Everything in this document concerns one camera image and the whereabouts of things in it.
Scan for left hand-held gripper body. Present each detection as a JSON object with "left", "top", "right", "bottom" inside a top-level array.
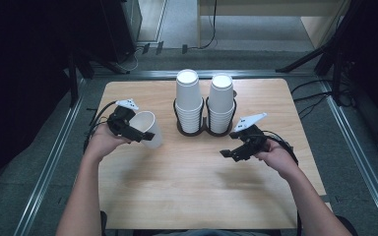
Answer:
[{"left": 105, "top": 98, "right": 141, "bottom": 139}]

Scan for white floor cable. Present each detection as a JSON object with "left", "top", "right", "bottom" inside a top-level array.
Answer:
[{"left": 120, "top": 48, "right": 146, "bottom": 72}]

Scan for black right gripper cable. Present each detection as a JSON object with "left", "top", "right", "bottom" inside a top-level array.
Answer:
[{"left": 261, "top": 130, "right": 303, "bottom": 236}]

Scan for person's right hand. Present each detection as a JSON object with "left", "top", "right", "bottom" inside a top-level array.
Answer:
[{"left": 253, "top": 139, "right": 299, "bottom": 180}]

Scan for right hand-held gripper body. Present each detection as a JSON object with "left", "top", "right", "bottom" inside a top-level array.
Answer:
[{"left": 228, "top": 112, "right": 271, "bottom": 163}]

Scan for person's left hand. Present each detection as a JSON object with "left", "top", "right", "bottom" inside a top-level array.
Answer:
[{"left": 84, "top": 122, "right": 132, "bottom": 162}]

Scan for stack of white paper cups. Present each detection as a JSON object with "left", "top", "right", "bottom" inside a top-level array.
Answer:
[
  {"left": 207, "top": 73, "right": 236, "bottom": 134},
  {"left": 174, "top": 68, "right": 205, "bottom": 134}
]

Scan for black tripod stand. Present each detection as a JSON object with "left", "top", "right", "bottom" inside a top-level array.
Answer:
[{"left": 275, "top": 0, "right": 367, "bottom": 106}]

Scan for aluminium floor rail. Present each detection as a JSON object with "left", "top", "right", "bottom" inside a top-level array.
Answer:
[
  {"left": 318, "top": 80, "right": 378, "bottom": 236},
  {"left": 12, "top": 78, "right": 87, "bottom": 236},
  {"left": 92, "top": 69, "right": 317, "bottom": 81}
]

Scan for black wire double cup holder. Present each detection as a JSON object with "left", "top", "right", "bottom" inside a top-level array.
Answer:
[{"left": 172, "top": 90, "right": 238, "bottom": 138}]

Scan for thin black hanging cable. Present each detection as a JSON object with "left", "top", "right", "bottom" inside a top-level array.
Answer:
[{"left": 186, "top": 0, "right": 219, "bottom": 51}]

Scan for light wooden desk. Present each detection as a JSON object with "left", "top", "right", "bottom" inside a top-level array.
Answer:
[{"left": 196, "top": 0, "right": 352, "bottom": 50}]

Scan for single white paper cup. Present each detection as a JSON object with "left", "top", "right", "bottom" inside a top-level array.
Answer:
[{"left": 128, "top": 110, "right": 163, "bottom": 150}]

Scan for black metal stand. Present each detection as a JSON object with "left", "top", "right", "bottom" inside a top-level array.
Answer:
[{"left": 66, "top": 48, "right": 130, "bottom": 108}]

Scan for black floor cables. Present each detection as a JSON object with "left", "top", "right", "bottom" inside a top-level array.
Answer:
[{"left": 289, "top": 78, "right": 356, "bottom": 121}]

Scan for dark computer tower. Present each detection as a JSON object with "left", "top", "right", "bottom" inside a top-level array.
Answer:
[{"left": 98, "top": 0, "right": 143, "bottom": 64}]

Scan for person's grey lap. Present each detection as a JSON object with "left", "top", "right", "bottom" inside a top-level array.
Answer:
[{"left": 153, "top": 228, "right": 279, "bottom": 236}]

